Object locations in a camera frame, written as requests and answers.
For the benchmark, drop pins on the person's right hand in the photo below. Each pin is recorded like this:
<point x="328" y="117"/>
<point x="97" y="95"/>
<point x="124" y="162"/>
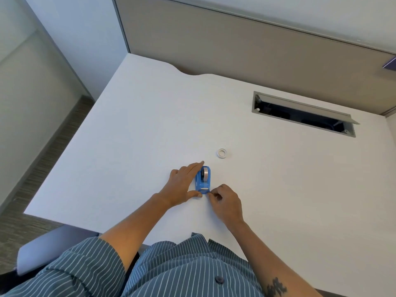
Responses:
<point x="227" y="204"/>

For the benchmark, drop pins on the person's left hand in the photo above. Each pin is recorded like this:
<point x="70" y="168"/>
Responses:
<point x="179" y="187"/>

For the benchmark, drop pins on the person's right fingers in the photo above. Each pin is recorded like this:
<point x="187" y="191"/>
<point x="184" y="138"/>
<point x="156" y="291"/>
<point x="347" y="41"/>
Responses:
<point x="216" y="193"/>

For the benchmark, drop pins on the person's left thumb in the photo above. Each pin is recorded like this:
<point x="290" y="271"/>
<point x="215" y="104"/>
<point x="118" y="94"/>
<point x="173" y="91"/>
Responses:
<point x="195" y="195"/>

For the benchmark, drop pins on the blue tape dispenser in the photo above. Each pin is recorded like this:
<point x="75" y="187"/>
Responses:
<point x="203" y="180"/>

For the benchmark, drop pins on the person's right forearm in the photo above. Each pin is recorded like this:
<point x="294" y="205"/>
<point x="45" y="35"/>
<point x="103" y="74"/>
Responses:
<point x="266" y="256"/>

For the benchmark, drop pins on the person's left forearm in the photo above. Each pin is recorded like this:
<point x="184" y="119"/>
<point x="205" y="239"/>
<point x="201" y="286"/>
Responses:
<point x="136" y="227"/>

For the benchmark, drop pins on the tape roll in dispenser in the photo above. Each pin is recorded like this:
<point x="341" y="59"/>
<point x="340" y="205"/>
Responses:
<point x="204" y="173"/>

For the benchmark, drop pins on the small white tape roll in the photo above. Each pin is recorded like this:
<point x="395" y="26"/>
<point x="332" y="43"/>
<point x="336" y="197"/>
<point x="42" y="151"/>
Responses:
<point x="221" y="153"/>

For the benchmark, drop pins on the striped blue-grey shirt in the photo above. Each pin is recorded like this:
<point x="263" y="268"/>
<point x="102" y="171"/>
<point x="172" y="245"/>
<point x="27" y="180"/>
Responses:
<point x="133" y="269"/>

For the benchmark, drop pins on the beige desk partition panel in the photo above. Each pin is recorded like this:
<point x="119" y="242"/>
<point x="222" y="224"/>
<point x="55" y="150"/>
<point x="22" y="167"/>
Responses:
<point x="247" y="49"/>

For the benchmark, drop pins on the grey office chair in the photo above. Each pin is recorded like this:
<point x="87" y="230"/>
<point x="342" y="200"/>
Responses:
<point x="52" y="247"/>

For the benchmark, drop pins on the purple object on partition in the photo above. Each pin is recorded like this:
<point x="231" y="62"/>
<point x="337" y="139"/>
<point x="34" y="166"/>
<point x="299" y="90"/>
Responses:
<point x="390" y="63"/>

